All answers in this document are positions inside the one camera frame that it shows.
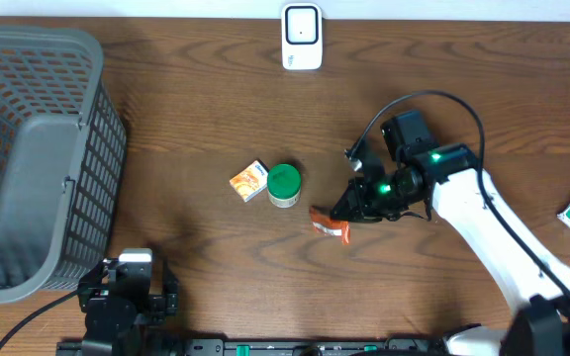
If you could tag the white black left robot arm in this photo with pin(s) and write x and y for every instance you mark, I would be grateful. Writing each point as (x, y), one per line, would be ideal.
(122, 314)

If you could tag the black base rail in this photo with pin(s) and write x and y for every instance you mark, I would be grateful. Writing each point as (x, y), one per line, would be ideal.
(219, 347)

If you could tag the orange chocolate bar wrapper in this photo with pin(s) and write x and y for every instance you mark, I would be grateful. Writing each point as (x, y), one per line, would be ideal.
(323, 223)

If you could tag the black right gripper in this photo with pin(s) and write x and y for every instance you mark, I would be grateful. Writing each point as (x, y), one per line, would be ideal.
(354, 192)

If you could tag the grey plastic mesh basket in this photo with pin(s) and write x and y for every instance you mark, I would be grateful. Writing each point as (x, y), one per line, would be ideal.
(62, 152)

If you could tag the green lid jar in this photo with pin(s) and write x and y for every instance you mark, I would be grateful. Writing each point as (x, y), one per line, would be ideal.
(284, 184)

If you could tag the white barcode scanner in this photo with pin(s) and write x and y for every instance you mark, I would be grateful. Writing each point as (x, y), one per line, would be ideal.
(302, 36)

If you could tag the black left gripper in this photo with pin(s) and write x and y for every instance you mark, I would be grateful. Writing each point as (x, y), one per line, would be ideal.
(162, 305)

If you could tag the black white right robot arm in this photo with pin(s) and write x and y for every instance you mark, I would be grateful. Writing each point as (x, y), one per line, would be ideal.
(451, 181)

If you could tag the small orange box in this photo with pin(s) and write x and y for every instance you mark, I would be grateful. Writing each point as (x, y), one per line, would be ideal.
(251, 181)

